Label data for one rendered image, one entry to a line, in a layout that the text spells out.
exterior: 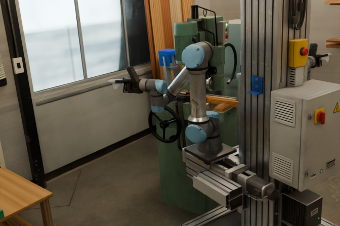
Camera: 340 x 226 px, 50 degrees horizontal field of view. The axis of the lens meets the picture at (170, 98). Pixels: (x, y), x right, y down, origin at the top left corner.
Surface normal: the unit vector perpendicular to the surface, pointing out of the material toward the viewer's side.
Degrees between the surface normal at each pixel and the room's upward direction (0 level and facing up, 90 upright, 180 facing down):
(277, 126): 90
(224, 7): 90
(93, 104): 90
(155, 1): 87
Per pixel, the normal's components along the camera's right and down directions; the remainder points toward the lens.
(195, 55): -0.50, 0.14
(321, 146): 0.56, 0.21
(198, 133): -0.48, 0.40
